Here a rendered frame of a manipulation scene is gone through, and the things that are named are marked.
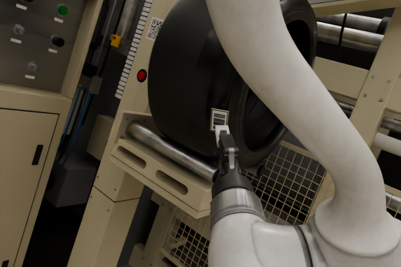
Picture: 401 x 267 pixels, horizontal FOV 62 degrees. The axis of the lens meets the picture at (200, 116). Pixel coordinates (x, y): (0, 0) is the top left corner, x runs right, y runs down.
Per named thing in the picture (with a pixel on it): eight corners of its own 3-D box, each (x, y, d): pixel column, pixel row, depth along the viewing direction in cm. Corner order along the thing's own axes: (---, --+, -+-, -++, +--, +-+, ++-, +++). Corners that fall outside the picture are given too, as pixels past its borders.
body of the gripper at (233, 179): (213, 186, 54) (209, 151, 62) (211, 222, 59) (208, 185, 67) (259, 185, 55) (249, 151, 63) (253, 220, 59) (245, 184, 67)
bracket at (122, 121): (108, 139, 102) (117, 108, 101) (184, 141, 135) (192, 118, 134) (114, 143, 100) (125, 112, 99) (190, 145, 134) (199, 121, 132)
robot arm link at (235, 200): (209, 251, 54) (207, 222, 59) (264, 249, 55) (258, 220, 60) (210, 211, 49) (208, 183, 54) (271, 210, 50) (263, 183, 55)
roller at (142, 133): (139, 122, 107) (134, 134, 107) (129, 120, 103) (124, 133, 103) (227, 169, 88) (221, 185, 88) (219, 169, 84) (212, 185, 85)
